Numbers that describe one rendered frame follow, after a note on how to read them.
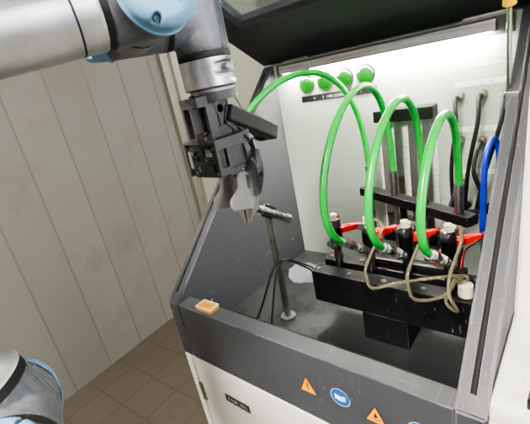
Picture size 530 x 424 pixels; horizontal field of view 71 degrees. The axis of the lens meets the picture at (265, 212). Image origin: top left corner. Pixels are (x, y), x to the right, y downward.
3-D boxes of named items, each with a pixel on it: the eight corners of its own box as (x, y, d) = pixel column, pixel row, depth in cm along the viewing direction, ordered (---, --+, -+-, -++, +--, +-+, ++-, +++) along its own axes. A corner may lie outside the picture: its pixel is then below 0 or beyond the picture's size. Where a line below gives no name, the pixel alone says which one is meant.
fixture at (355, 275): (320, 323, 93) (310, 269, 88) (339, 301, 100) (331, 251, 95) (473, 370, 71) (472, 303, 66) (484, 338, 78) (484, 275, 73)
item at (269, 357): (193, 356, 96) (177, 304, 91) (206, 346, 99) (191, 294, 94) (456, 488, 57) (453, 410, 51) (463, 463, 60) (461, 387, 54)
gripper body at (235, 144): (190, 181, 57) (168, 100, 53) (229, 165, 63) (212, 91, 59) (225, 182, 52) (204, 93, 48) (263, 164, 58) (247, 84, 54)
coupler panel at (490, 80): (448, 203, 91) (444, 71, 81) (452, 198, 94) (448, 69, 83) (511, 207, 83) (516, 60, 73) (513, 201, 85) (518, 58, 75)
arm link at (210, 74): (206, 62, 58) (245, 51, 52) (213, 92, 59) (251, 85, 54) (167, 67, 52) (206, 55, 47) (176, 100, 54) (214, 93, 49)
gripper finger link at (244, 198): (229, 233, 59) (215, 177, 56) (253, 219, 63) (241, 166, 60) (243, 235, 57) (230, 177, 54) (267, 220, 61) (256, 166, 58)
